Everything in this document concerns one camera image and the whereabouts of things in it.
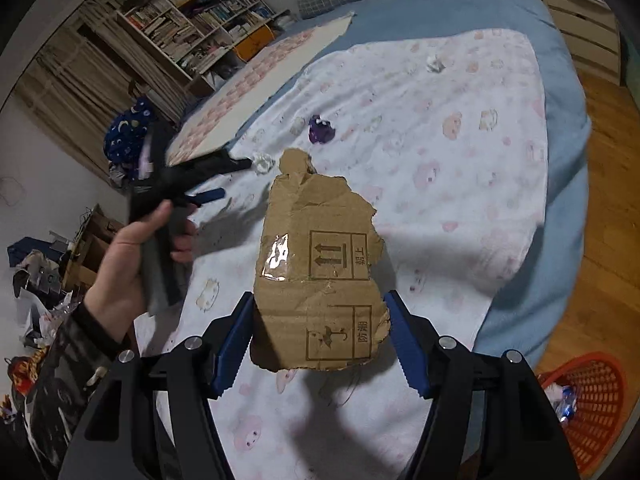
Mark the purple crumpled wrapper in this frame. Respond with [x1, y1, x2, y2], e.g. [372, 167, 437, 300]
[307, 115, 337, 145]

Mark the blue moon print clothing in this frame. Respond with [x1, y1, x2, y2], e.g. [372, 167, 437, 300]
[104, 97, 156, 189]

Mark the beige curtain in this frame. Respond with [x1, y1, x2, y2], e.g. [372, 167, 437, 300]
[80, 0, 193, 123]
[16, 27, 151, 127]

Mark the person's left forearm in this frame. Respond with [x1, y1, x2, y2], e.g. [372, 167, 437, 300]
[20, 300, 137, 480]

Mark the bed with blue sheet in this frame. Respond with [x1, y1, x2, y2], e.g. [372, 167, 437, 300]
[165, 0, 594, 461]

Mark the person's left hand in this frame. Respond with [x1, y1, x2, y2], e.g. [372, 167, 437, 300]
[82, 199, 199, 347]

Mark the pile of mixed clutter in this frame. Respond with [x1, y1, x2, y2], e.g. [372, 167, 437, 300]
[7, 237, 87, 352]

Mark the torn brown cardboard piece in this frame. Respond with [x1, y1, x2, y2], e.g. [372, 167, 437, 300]
[250, 148, 394, 374]

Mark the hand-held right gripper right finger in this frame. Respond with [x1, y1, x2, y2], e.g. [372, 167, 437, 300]
[384, 290, 581, 480]

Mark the brown cardboard box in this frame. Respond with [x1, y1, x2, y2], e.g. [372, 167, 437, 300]
[60, 204, 127, 292]

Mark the red plastic basket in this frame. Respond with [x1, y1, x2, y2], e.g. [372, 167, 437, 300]
[535, 352, 629, 477]

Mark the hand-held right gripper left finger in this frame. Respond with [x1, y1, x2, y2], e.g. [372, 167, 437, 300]
[59, 291, 256, 480]

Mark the white cartoon printed blanket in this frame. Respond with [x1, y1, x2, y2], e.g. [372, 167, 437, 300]
[135, 27, 551, 480]

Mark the white bookshelf with books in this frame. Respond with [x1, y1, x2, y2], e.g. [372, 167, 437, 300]
[117, 0, 294, 97]

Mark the cream nightstand with drawers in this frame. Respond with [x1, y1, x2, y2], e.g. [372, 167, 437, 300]
[532, 0, 624, 87]

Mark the white pink patterned mat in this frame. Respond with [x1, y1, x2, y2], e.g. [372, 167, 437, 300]
[165, 12, 356, 169]

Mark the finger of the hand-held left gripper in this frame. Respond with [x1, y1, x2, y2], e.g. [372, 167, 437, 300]
[199, 152, 251, 177]
[185, 187, 226, 209]

